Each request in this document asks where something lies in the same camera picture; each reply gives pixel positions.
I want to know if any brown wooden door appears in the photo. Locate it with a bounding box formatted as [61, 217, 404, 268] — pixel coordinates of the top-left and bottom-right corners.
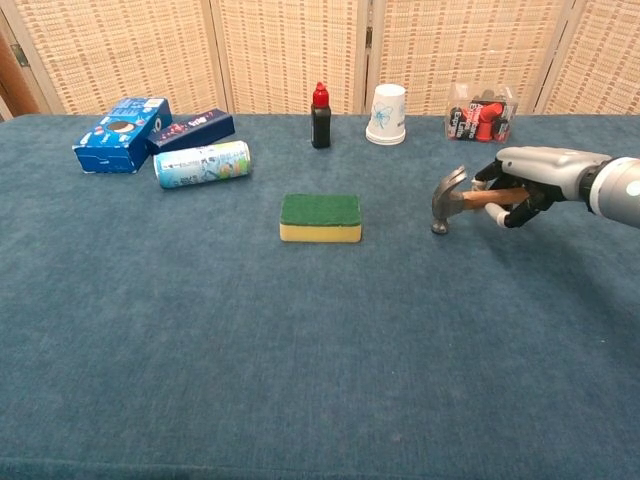
[0, 32, 41, 121]

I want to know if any bamboo folding screen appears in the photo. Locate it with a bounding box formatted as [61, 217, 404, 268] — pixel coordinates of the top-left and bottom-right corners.
[0, 0, 640, 121]

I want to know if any light green drink can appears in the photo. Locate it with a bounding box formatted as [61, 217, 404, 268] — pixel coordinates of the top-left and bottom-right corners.
[152, 140, 253, 190]

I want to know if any blue Oreo cookie box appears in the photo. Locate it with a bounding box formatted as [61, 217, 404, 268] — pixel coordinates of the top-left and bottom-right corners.
[72, 96, 174, 176]

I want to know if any white paper cup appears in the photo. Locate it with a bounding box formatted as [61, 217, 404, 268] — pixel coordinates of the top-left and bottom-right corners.
[365, 83, 407, 147]

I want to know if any dark blue narrow box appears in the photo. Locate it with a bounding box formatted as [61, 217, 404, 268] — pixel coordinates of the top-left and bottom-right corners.
[145, 107, 237, 156]

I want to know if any red capped black bottle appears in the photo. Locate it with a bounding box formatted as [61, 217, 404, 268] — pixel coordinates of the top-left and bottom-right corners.
[310, 81, 332, 150]

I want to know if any blue table cloth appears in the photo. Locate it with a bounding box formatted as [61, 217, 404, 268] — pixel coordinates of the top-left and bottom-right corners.
[0, 112, 640, 480]

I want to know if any wooden handle claw hammer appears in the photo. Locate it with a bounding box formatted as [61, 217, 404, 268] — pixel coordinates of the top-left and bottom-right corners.
[430, 165, 530, 236]

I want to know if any green and yellow sponge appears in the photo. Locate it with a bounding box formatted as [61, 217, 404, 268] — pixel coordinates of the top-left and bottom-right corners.
[279, 193, 363, 244]

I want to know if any clear box of capsules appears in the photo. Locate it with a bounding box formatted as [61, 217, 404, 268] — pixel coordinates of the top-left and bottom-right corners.
[443, 82, 519, 144]

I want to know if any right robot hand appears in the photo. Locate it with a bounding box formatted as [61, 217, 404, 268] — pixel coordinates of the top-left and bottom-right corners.
[472, 146, 614, 230]

